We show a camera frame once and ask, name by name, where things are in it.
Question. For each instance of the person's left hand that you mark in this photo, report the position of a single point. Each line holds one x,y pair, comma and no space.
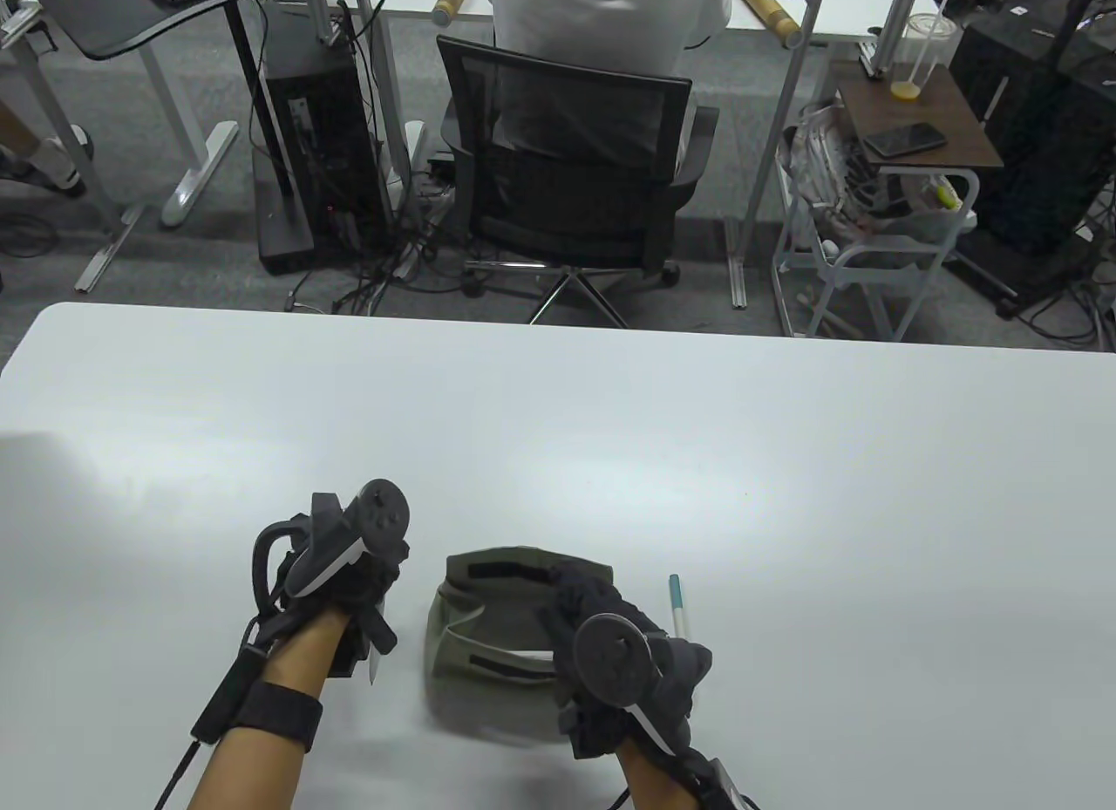
366,583

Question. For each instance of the person's right hand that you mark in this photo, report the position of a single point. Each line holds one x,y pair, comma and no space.
602,592

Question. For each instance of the white twist pen blue cap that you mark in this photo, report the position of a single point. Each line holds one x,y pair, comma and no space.
677,592

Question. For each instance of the olive green fabric pen pouch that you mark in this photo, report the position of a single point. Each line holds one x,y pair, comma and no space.
497,609

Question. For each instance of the grey right forearm sensor box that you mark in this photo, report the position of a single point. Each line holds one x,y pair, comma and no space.
719,784

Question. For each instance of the black left forearm sensor box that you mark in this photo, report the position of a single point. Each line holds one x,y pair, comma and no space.
228,697

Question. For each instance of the person's right forearm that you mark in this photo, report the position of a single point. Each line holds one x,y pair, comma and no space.
654,779

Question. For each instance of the person's left forearm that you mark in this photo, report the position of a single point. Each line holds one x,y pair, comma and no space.
296,649

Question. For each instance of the grey left hand controller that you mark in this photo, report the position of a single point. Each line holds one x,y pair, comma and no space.
384,513

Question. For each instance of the black mesh office chair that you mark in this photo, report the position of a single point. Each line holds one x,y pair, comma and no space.
567,173

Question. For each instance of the white desk leg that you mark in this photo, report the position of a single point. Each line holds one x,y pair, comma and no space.
199,178

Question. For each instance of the black computer tower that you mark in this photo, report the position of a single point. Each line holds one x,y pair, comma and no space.
323,121

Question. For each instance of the crumpled plastic bag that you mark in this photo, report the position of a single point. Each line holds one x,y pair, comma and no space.
819,160

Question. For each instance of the black smartphone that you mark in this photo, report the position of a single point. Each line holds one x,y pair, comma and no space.
907,139

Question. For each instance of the cardboard tube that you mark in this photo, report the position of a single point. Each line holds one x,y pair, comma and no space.
776,18
458,1

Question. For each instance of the brown top white side table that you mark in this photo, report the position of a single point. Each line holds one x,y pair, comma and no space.
959,121

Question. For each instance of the black curved standing desk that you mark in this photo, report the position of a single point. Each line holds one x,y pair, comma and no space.
113,21

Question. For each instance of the white desk with metal legs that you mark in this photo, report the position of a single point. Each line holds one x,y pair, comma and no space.
828,12

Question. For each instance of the black equipment case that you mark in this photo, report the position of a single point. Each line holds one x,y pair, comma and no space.
1037,147

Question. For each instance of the clear plastic cup with straw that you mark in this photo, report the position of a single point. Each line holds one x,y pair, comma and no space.
933,38

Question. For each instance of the grey metal desk frame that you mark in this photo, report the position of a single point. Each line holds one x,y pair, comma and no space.
109,248

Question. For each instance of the aluminium frame post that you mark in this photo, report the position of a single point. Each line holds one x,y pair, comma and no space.
318,8

